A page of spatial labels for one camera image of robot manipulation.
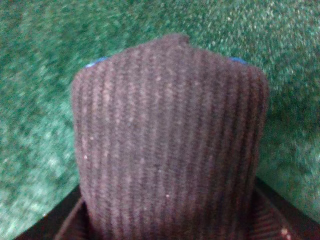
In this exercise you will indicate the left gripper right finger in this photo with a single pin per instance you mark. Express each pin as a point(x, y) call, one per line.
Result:
point(302, 224)

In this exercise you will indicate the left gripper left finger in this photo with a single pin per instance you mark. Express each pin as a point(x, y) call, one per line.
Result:
point(47, 227)

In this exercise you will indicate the grey ribbed sock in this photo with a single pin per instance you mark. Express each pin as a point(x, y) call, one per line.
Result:
point(167, 144)

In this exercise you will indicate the dark green felt mat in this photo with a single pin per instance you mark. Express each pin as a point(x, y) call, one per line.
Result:
point(43, 43)

